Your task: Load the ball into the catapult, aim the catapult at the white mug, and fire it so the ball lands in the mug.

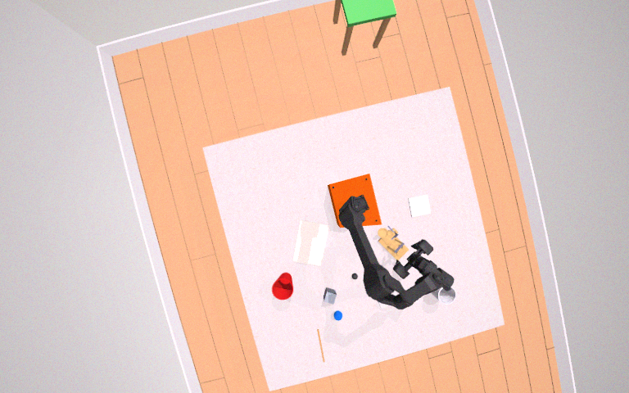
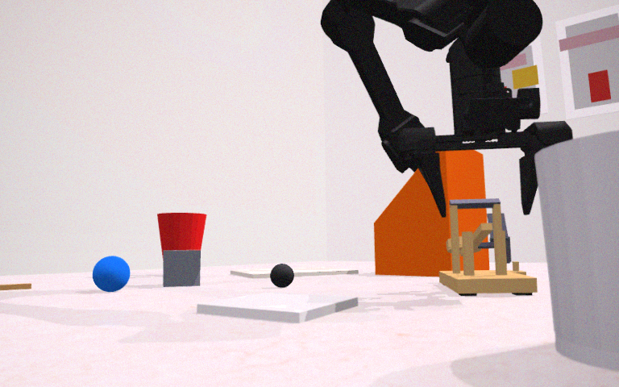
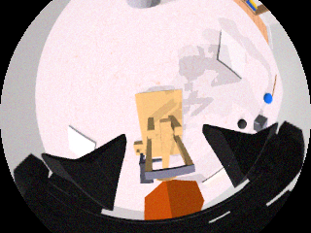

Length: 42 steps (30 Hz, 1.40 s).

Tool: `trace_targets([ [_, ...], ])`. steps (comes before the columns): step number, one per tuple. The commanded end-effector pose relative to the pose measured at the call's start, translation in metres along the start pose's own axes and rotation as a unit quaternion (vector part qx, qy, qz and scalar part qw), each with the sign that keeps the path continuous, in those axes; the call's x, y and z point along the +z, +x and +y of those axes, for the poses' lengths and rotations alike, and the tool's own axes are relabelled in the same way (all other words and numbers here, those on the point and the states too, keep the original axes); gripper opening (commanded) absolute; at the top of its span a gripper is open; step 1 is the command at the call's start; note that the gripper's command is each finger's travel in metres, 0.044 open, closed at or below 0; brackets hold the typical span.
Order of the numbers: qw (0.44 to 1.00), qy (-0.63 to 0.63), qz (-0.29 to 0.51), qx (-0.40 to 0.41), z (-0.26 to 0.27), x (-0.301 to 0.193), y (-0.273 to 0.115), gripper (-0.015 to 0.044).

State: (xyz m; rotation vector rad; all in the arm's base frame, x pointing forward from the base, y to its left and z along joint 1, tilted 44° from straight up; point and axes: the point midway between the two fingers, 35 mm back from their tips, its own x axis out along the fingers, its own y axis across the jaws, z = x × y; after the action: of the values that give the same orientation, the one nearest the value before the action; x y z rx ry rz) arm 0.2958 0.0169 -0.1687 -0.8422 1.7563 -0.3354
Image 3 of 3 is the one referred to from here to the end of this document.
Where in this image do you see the black ball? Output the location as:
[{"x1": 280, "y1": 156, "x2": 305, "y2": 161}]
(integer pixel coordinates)
[{"x1": 237, "y1": 119, "x2": 248, "y2": 129}]

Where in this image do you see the white flat slab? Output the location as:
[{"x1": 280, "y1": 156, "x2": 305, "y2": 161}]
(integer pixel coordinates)
[
  {"x1": 217, "y1": 30, "x2": 246, "y2": 79},
  {"x1": 67, "y1": 125, "x2": 97, "y2": 156}
]

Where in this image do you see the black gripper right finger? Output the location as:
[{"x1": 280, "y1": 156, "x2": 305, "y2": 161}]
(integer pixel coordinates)
[{"x1": 202, "y1": 121, "x2": 279, "y2": 187}]

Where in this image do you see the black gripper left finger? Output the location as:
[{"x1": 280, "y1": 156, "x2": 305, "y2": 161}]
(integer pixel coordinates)
[{"x1": 40, "y1": 133, "x2": 127, "y2": 211}]

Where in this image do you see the blue ball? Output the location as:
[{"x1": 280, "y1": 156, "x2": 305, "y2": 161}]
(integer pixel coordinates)
[{"x1": 263, "y1": 92, "x2": 273, "y2": 104}]

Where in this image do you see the tan wooden catapult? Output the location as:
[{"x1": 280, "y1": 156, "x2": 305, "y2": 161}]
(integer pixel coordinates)
[{"x1": 133, "y1": 89, "x2": 195, "y2": 183}]

